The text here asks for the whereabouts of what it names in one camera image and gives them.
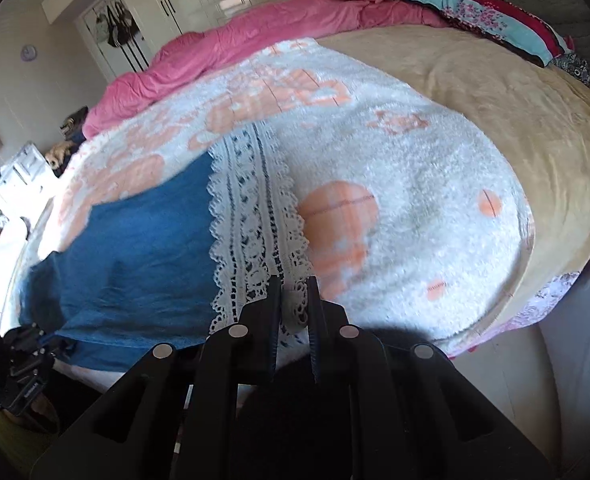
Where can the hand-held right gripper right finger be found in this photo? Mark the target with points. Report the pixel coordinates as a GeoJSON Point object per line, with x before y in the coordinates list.
{"type": "Point", "coordinates": [313, 320]}

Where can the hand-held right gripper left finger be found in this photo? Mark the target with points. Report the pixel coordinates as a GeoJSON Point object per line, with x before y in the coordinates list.
{"type": "Point", "coordinates": [275, 320]}

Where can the blue denim pants lace trim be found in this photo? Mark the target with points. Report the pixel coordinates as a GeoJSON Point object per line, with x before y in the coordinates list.
{"type": "Point", "coordinates": [140, 260]}

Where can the white orange plush blanket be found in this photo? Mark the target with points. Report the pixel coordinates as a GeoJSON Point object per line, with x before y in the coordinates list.
{"type": "Point", "coordinates": [415, 200]}

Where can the white dresser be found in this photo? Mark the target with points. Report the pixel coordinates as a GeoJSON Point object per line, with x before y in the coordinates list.
{"type": "Point", "coordinates": [25, 170]}

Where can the tan crumpled cloth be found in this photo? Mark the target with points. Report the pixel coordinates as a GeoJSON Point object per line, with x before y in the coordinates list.
{"type": "Point", "coordinates": [60, 154]}

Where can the pink floral bed sheet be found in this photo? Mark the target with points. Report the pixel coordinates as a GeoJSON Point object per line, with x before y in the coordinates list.
{"type": "Point", "coordinates": [550, 295]}

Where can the dark folded clothes pile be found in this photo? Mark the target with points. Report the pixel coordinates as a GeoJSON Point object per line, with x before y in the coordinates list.
{"type": "Point", "coordinates": [75, 122]}

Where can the beige blanket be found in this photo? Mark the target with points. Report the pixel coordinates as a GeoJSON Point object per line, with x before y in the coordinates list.
{"type": "Point", "coordinates": [525, 110]}

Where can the pink duvet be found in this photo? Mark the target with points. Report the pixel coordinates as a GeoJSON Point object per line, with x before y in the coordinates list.
{"type": "Point", "coordinates": [275, 15]}

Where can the black hanging bag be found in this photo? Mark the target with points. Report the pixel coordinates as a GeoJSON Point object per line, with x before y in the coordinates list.
{"type": "Point", "coordinates": [121, 27]}

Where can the grey hanging bag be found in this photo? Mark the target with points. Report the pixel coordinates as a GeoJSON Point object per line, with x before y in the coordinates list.
{"type": "Point", "coordinates": [101, 27]}

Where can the teal pink floral bedding pile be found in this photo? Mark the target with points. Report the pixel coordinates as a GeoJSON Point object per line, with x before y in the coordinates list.
{"type": "Point", "coordinates": [485, 15]}

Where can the black white patterned cloth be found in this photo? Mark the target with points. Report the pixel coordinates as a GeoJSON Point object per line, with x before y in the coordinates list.
{"type": "Point", "coordinates": [575, 70]}

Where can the round wall clock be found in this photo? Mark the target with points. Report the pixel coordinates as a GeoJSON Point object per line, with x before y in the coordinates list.
{"type": "Point", "coordinates": [28, 53]}

